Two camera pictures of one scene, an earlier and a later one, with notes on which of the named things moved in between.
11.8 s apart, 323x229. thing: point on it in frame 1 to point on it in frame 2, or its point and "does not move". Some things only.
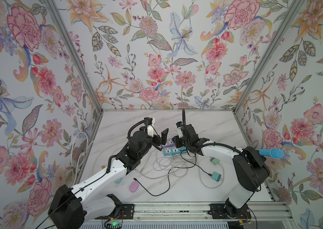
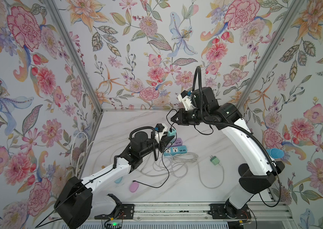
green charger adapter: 214,161 does not move
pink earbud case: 134,186 does not move
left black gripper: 157,141 does not move
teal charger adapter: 216,176 to 173,133
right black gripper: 177,141 to 183,115
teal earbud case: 118,180 does not move
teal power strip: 169,150 does not move
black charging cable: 177,167 to 171,123
